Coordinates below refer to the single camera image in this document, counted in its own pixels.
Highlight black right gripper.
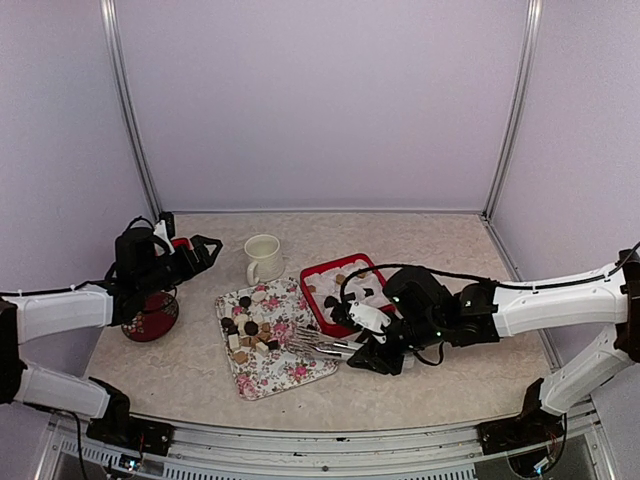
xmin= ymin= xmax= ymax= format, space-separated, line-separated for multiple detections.
xmin=346 ymin=309 xmax=445 ymax=377

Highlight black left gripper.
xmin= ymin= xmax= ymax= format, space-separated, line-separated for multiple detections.
xmin=138 ymin=234 xmax=222 ymax=298

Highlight metal tongs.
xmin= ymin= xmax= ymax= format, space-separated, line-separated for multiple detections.
xmin=285 ymin=328 xmax=362 ymax=361

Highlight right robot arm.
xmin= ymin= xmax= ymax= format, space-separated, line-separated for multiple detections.
xmin=339 ymin=247 xmax=639 ymax=455

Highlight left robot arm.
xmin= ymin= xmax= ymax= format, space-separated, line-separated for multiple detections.
xmin=1 ymin=221 xmax=223 ymax=456

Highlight dark round fluted chocolate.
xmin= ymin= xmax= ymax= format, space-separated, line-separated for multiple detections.
xmin=239 ymin=296 xmax=252 ymax=308

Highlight white round chocolate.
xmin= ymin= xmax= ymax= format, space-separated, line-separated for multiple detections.
xmin=251 ymin=290 xmax=266 ymax=303

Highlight white ribbed ceramic mug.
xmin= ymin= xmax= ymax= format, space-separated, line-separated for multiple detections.
xmin=244 ymin=234 xmax=285 ymax=286

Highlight red floral vase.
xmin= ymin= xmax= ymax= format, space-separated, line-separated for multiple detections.
xmin=121 ymin=292 xmax=179 ymax=343

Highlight red box with paper cups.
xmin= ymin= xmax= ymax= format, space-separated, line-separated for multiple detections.
xmin=300 ymin=253 xmax=395 ymax=338

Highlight floral rectangular tray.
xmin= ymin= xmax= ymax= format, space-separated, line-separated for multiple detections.
xmin=215 ymin=278 xmax=338 ymax=401

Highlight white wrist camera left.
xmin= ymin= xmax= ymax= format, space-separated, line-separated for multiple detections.
xmin=154 ymin=212 xmax=175 ymax=254

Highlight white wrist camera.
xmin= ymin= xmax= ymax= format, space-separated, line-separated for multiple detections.
xmin=154 ymin=212 xmax=175 ymax=254
xmin=346 ymin=302 xmax=391 ymax=337

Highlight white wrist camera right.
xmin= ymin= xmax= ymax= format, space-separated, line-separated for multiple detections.
xmin=346 ymin=302 xmax=391 ymax=337

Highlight aluminium front rail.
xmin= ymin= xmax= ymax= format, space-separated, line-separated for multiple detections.
xmin=34 ymin=414 xmax=616 ymax=480

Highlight left aluminium frame post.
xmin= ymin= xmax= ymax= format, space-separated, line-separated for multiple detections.
xmin=99 ymin=0 xmax=163 ymax=217

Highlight aluminium frame post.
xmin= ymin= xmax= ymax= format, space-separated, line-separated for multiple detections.
xmin=482 ymin=0 xmax=544 ymax=223
xmin=99 ymin=0 xmax=163 ymax=217

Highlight right aluminium frame post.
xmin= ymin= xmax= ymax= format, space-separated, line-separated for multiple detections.
xmin=482 ymin=0 xmax=544 ymax=223

